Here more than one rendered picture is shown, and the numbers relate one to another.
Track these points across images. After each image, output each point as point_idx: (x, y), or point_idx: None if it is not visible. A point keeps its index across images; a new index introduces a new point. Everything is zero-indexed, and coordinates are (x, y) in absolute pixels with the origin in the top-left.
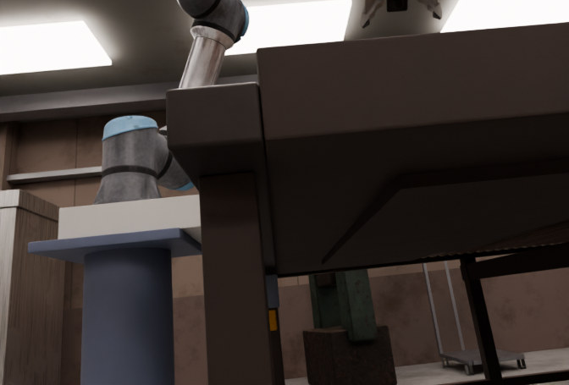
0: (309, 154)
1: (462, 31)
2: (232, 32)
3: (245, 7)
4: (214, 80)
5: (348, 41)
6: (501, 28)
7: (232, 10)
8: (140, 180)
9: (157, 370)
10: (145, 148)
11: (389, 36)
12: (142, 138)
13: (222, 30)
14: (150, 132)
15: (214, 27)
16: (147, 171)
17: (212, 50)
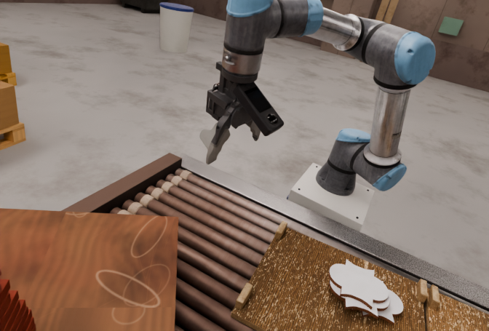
0: None
1: (130, 173)
2: (383, 81)
3: (400, 52)
4: (382, 120)
5: (153, 161)
6: (121, 178)
7: (378, 62)
8: (325, 168)
9: None
10: (335, 152)
11: (145, 165)
12: (336, 146)
13: (375, 80)
14: (342, 144)
15: (373, 76)
16: (331, 165)
17: (377, 94)
